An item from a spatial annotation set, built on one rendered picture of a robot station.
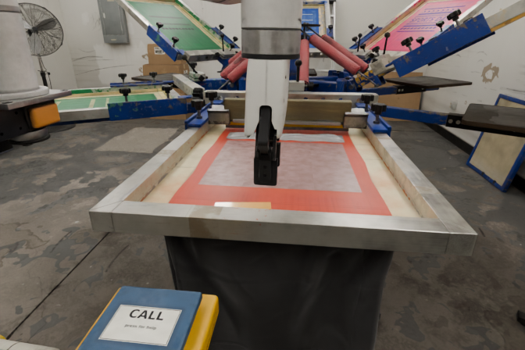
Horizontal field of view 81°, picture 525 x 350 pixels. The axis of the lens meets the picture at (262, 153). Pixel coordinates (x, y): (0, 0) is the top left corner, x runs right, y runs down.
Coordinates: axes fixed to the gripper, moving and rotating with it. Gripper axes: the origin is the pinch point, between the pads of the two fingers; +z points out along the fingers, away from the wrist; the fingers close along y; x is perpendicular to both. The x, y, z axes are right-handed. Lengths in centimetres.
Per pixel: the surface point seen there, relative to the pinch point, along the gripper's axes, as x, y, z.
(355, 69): 31, -115, -3
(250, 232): -2.2, 2.2, 10.6
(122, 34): -279, -459, -12
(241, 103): -14, -56, 3
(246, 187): -5.7, -15.5, 12.2
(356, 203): 16.0, -11.2, 11.8
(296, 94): 4, -80, 4
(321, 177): 10.1, -21.9, 11.9
